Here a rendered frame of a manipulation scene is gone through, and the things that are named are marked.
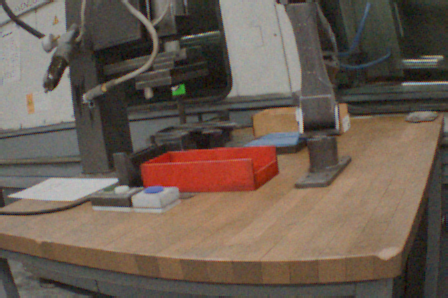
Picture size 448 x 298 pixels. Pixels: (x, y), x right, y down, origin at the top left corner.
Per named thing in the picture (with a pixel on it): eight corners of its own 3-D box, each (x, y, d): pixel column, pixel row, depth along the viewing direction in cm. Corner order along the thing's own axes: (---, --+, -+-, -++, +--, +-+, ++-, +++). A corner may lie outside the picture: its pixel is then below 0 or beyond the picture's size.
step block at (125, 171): (130, 195, 123) (122, 153, 121) (120, 194, 124) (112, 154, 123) (146, 187, 128) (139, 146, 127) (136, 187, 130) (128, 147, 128)
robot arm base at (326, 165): (288, 146, 107) (323, 143, 104) (319, 125, 124) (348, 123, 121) (293, 189, 108) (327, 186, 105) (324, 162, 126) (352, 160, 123)
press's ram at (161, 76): (176, 96, 133) (161, -20, 128) (93, 109, 145) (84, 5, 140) (214, 85, 149) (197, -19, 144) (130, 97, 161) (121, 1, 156)
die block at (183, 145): (186, 173, 137) (180, 140, 136) (150, 174, 142) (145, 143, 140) (225, 153, 154) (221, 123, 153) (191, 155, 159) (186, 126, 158)
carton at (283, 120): (340, 139, 153) (336, 110, 151) (255, 145, 164) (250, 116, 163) (350, 130, 164) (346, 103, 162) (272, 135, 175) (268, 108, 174)
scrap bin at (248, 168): (255, 190, 112) (251, 159, 111) (145, 192, 123) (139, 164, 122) (279, 173, 122) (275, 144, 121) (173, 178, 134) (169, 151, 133)
